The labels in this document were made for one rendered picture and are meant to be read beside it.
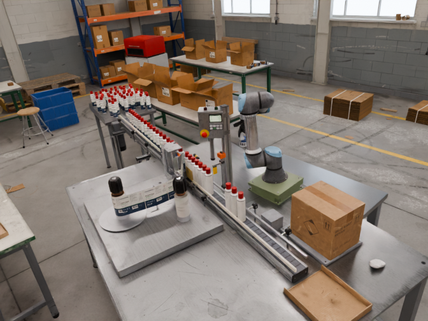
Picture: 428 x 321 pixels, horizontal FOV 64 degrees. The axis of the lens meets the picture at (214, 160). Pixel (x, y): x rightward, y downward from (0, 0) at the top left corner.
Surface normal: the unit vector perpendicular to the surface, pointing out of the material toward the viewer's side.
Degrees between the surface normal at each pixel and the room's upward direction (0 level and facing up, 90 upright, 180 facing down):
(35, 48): 90
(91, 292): 0
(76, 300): 0
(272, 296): 0
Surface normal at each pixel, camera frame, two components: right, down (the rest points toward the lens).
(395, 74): -0.75, 0.36
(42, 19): 0.66, 0.31
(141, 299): -0.07, -0.88
